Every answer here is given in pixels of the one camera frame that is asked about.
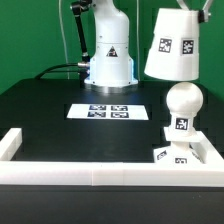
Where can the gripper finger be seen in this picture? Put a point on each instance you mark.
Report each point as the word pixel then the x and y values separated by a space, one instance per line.
pixel 204 13
pixel 182 4

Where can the white lamp shade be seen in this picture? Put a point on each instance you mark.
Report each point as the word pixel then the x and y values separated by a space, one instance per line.
pixel 174 53

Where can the white lamp bulb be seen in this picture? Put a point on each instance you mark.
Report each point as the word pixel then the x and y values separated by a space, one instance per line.
pixel 184 100

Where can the white lamp base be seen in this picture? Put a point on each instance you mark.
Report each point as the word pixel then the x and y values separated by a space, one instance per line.
pixel 179 151

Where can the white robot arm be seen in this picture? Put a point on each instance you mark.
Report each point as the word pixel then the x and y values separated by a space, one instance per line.
pixel 111 68

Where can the white marker sheet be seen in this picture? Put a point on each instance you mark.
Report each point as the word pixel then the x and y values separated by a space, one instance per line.
pixel 107 112

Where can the white U-shaped fence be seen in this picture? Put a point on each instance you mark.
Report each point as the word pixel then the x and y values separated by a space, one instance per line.
pixel 208 174

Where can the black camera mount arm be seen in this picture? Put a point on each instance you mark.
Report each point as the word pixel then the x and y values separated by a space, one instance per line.
pixel 77 8

